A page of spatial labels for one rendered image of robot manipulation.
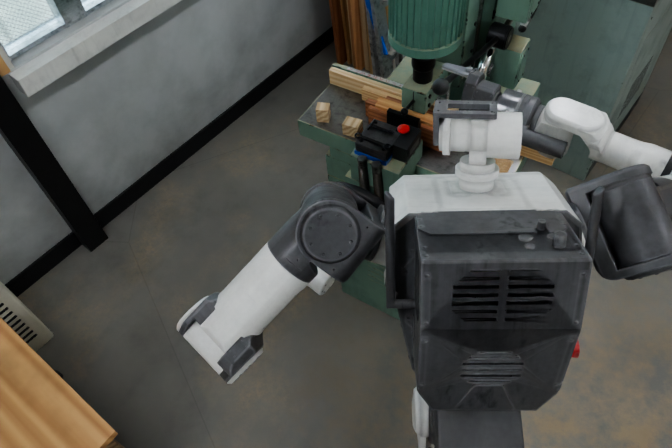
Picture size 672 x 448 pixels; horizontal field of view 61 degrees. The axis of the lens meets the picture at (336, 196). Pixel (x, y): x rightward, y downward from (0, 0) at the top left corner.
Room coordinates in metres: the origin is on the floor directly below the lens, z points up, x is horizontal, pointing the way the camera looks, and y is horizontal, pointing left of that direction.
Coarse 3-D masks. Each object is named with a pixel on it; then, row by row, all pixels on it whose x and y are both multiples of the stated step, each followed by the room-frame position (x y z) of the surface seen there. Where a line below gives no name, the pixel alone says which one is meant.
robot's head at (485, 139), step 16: (512, 112) 0.57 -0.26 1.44; (448, 128) 0.56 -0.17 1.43; (464, 128) 0.56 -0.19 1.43; (480, 128) 0.55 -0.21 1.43; (496, 128) 0.54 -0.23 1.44; (512, 128) 0.54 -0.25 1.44; (448, 144) 0.55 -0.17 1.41; (464, 144) 0.55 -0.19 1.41; (480, 144) 0.54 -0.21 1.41; (496, 144) 0.53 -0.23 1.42; (512, 144) 0.52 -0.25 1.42; (464, 160) 0.55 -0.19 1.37; (480, 160) 0.54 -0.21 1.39; (464, 176) 0.52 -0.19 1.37; (480, 176) 0.52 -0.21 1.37
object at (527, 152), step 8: (368, 88) 1.24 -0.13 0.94; (368, 96) 1.23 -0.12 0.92; (376, 96) 1.21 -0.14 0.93; (384, 96) 1.20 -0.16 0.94; (392, 96) 1.20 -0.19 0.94; (520, 152) 0.96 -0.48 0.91; (528, 152) 0.95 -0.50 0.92; (536, 152) 0.94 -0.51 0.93; (536, 160) 0.94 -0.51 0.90; (544, 160) 0.93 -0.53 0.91; (552, 160) 0.91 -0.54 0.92
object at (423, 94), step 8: (440, 64) 1.19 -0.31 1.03; (440, 72) 1.16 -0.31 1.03; (408, 80) 1.14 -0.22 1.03; (432, 80) 1.13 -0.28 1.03; (408, 88) 1.11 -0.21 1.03; (416, 88) 1.11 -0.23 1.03; (424, 88) 1.10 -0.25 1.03; (408, 96) 1.11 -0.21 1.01; (416, 96) 1.10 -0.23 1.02; (424, 96) 1.08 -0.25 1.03; (432, 96) 1.11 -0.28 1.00; (416, 104) 1.09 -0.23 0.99; (424, 104) 1.08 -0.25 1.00; (424, 112) 1.08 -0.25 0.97
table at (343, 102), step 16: (320, 96) 1.28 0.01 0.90; (336, 96) 1.27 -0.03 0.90; (352, 96) 1.26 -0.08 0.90; (304, 112) 1.22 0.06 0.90; (336, 112) 1.20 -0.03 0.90; (352, 112) 1.19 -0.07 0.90; (304, 128) 1.17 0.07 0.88; (320, 128) 1.14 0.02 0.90; (336, 128) 1.14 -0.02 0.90; (336, 144) 1.11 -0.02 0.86; (352, 144) 1.08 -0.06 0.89; (432, 160) 0.98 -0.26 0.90; (448, 160) 0.97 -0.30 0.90; (512, 160) 0.95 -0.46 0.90
